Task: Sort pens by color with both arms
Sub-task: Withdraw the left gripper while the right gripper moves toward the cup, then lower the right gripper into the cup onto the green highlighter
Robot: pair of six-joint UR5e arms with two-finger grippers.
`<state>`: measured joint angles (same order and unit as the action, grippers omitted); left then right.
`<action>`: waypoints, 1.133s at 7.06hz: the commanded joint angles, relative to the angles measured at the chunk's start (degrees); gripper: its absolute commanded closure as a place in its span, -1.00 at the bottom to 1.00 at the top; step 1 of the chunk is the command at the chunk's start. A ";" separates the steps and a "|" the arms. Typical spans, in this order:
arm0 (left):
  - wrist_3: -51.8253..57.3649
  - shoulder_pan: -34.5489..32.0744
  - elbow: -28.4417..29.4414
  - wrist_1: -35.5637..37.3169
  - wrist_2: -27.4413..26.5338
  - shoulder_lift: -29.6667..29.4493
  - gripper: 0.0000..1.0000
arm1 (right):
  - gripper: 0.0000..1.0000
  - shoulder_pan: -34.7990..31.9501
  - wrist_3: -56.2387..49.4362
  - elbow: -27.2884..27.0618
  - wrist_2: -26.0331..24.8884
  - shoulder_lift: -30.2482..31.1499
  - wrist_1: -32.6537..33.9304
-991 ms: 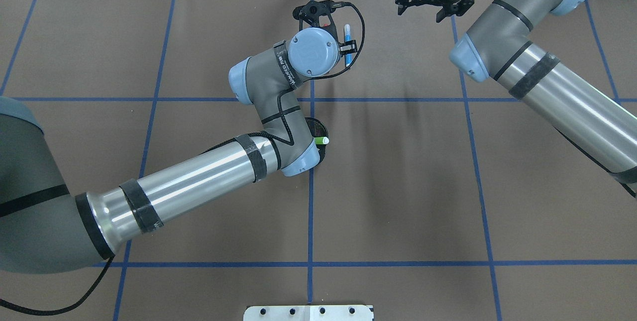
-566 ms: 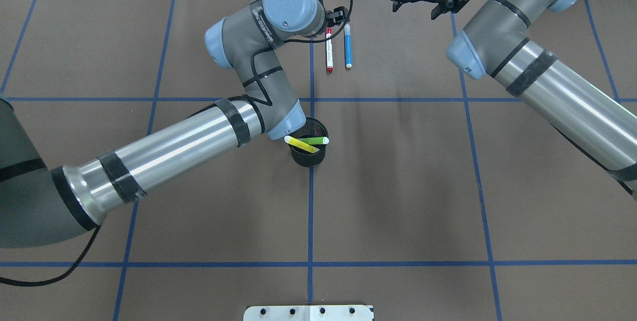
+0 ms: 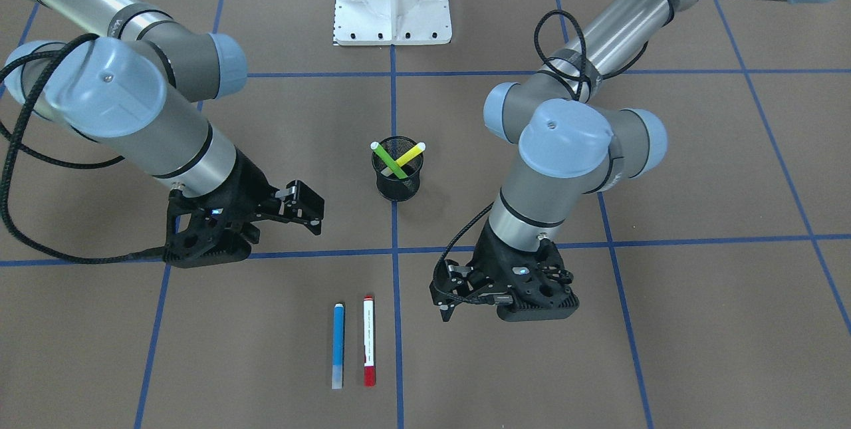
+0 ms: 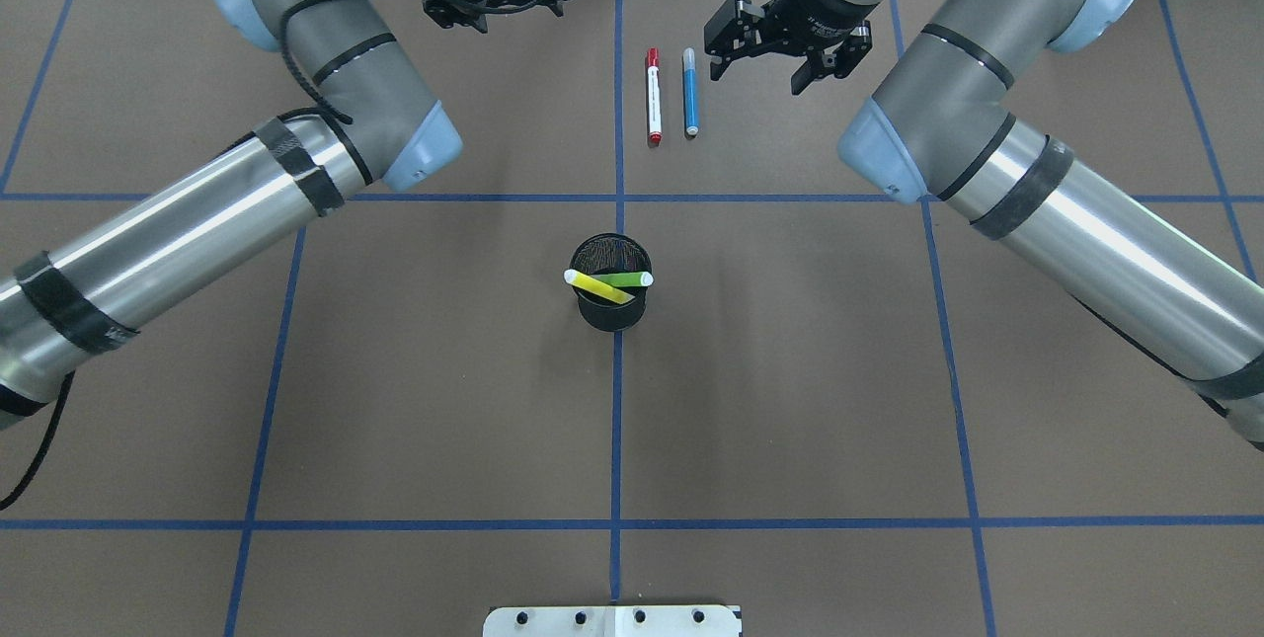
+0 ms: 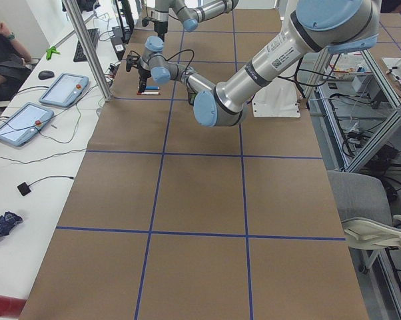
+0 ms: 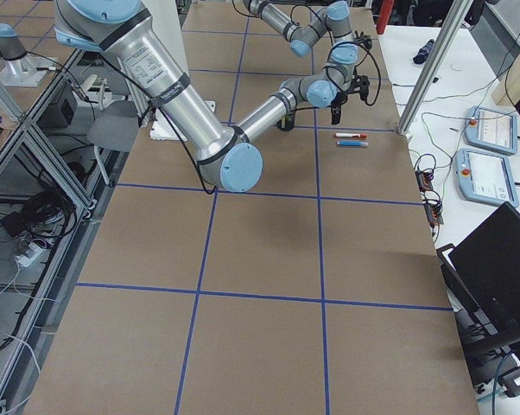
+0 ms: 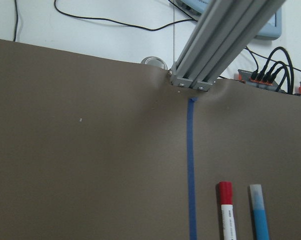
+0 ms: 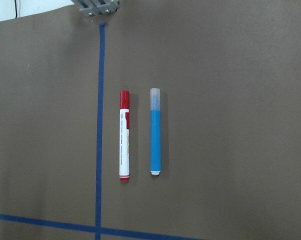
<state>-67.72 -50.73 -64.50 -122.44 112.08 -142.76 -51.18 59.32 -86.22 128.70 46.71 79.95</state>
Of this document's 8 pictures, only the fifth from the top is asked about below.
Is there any teach pendant tablet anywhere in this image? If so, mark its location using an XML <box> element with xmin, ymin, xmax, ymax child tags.
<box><xmin>39</xmin><ymin>73</ymin><xmax>89</xmax><ymax>107</ymax></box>
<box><xmin>0</xmin><ymin>103</ymin><xmax>55</xmax><ymax>147</ymax></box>

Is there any black computer mouse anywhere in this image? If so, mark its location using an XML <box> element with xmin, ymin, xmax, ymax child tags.
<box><xmin>38</xmin><ymin>70</ymin><xmax>55</xmax><ymax>80</ymax></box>

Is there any black mesh pen holder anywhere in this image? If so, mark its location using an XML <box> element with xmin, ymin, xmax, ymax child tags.
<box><xmin>187</xmin><ymin>88</ymin><xmax>197</xmax><ymax>106</ymax></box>

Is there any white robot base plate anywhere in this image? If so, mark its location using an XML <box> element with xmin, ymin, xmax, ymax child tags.
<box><xmin>252</xmin><ymin>85</ymin><xmax>300</xmax><ymax>118</ymax></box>

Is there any seated person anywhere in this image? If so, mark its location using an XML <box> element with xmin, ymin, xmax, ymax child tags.
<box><xmin>0</xmin><ymin>21</ymin><xmax>32</xmax><ymax>101</ymax></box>

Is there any folded blue umbrella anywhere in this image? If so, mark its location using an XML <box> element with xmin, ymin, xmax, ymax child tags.
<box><xmin>0</xmin><ymin>211</ymin><xmax>23</xmax><ymax>240</ymax></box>

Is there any green clamp tool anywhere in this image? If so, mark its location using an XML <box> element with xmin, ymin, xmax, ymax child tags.
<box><xmin>46</xmin><ymin>46</ymin><xmax>61</xmax><ymax>61</ymax></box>

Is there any far teach pendant tablet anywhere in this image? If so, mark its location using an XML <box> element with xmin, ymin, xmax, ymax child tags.
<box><xmin>39</xmin><ymin>73</ymin><xmax>89</xmax><ymax>107</ymax></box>

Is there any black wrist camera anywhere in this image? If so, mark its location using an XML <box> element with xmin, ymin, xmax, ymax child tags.
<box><xmin>125</xmin><ymin>55</ymin><xmax>138</xmax><ymax>73</ymax></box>

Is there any near teach pendant tablet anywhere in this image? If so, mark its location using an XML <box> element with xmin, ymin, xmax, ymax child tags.
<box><xmin>0</xmin><ymin>103</ymin><xmax>55</xmax><ymax>147</ymax></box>

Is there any grey office chair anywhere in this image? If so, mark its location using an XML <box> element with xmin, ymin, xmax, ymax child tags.
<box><xmin>327</xmin><ymin>171</ymin><xmax>401</xmax><ymax>274</ymax></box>

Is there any black keyboard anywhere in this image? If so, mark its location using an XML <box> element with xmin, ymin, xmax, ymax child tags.
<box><xmin>73</xmin><ymin>28</ymin><xmax>101</xmax><ymax>63</ymax></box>

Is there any red whiteboard marker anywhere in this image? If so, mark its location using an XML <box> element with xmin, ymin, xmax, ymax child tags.
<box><xmin>137</xmin><ymin>91</ymin><xmax>161</xmax><ymax>96</ymax></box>

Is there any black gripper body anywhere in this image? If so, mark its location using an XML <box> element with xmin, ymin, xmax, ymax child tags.
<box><xmin>155</xmin><ymin>21</ymin><xmax>167</xmax><ymax>36</ymax></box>
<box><xmin>137</xmin><ymin>63</ymin><xmax>151</xmax><ymax>82</ymax></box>

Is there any aluminium frame post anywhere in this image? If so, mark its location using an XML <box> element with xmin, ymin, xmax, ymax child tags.
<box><xmin>63</xmin><ymin>0</ymin><xmax>112</xmax><ymax>102</ymax></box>

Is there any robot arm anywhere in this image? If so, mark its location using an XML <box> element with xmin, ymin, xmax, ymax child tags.
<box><xmin>142</xmin><ymin>0</ymin><xmax>238</xmax><ymax>41</ymax></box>
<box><xmin>136</xmin><ymin>1</ymin><xmax>381</xmax><ymax>127</ymax></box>

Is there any small black puck device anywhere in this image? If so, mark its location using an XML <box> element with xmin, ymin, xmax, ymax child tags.
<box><xmin>17</xmin><ymin>182</ymin><xmax>31</xmax><ymax>196</ymax></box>

